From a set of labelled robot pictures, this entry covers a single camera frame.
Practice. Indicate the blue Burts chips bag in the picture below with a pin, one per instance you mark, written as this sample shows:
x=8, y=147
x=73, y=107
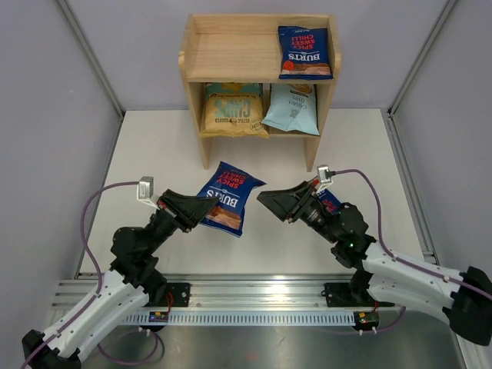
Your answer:
x=304, y=53
x=330, y=202
x=232, y=187

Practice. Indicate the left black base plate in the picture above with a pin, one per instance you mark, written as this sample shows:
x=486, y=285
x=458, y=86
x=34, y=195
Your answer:
x=174, y=295

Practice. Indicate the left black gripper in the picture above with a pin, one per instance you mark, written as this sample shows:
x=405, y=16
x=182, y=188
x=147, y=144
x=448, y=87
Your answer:
x=191, y=208

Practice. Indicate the left aluminium frame post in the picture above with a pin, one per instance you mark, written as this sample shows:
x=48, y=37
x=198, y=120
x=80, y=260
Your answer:
x=78, y=34

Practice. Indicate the aluminium frame post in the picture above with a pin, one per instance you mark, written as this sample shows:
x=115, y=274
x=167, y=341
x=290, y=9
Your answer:
x=430, y=40
x=78, y=34

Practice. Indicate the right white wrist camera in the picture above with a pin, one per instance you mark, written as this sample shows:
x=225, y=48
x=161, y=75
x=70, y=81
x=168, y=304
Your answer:
x=324, y=178

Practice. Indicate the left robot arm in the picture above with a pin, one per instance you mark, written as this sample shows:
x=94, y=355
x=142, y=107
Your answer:
x=131, y=282

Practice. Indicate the right aluminium frame post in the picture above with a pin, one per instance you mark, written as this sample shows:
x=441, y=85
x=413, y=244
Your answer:
x=430, y=40

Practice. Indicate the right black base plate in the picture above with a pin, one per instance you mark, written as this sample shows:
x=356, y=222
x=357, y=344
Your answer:
x=340, y=295

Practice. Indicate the light blue cassava chips bag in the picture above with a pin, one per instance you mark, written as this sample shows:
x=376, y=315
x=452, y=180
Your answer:
x=292, y=108

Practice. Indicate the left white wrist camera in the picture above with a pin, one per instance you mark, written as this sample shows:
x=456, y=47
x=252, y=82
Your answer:
x=145, y=192

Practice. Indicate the wooden two-tier shelf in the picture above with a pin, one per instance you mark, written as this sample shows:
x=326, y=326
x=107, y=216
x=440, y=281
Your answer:
x=245, y=48

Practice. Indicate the large yellow kettle chips bag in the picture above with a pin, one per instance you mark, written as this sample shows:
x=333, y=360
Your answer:
x=233, y=110

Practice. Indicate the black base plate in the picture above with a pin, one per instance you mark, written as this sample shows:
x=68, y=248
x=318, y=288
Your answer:
x=340, y=295
x=174, y=295

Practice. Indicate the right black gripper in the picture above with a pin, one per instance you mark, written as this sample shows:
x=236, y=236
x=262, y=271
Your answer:
x=290, y=204

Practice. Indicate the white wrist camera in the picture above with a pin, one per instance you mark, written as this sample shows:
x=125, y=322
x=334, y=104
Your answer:
x=324, y=178
x=145, y=192

